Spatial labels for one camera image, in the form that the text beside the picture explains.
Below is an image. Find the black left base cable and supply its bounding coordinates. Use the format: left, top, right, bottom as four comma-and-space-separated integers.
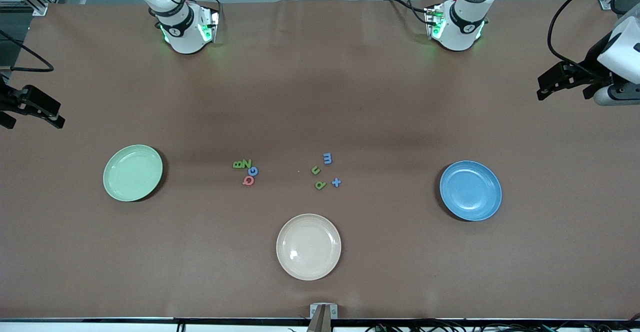
384, 0, 433, 25

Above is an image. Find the black table edge strip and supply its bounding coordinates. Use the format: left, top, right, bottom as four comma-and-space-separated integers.
0, 316, 640, 324

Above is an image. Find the blue plate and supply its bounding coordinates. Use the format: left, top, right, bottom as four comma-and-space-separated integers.
439, 160, 503, 222

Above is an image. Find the brown table cover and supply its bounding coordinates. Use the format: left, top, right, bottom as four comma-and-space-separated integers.
0, 0, 640, 320

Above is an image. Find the beige plate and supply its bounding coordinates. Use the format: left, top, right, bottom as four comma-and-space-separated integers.
276, 213, 342, 281

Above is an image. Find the tan camera pole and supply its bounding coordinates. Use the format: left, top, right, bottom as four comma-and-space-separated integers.
306, 306, 333, 332

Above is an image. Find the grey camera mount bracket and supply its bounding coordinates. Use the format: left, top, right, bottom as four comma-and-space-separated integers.
309, 303, 339, 320

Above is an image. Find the black right base cable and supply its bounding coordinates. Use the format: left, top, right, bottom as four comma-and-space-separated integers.
187, 0, 223, 13

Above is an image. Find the black base cable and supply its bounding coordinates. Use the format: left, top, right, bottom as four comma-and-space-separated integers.
187, 0, 223, 13
384, 0, 433, 25

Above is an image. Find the green plate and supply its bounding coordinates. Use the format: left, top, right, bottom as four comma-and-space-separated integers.
102, 144, 164, 203

